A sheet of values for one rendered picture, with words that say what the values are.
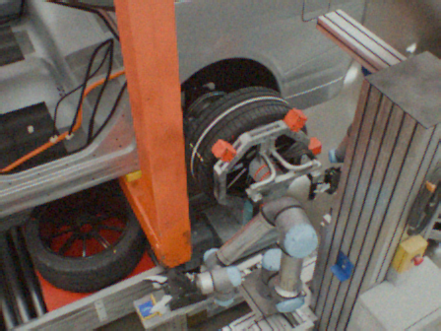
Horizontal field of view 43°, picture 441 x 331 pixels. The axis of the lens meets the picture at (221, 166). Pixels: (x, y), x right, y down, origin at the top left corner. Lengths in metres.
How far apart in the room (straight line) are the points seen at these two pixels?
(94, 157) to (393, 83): 1.76
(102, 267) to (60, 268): 0.22
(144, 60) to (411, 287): 1.26
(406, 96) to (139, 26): 0.88
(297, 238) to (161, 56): 0.79
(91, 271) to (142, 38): 1.51
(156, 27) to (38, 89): 1.72
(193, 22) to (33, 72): 1.26
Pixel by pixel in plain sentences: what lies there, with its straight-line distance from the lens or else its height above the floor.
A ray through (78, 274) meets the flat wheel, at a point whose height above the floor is 0.48.
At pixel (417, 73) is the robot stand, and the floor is 2.03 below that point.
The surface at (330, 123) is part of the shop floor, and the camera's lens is 4.52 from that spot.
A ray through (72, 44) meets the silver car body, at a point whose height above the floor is 1.02.
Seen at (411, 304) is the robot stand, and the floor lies 1.23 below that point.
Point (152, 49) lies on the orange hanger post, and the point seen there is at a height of 1.88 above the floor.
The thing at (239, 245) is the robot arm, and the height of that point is 1.25.
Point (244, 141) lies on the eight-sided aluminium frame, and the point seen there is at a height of 1.11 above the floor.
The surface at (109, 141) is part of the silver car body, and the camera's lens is 2.91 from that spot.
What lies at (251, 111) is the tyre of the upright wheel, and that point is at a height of 1.18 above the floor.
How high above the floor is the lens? 3.01
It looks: 47 degrees down
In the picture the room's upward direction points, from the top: straight up
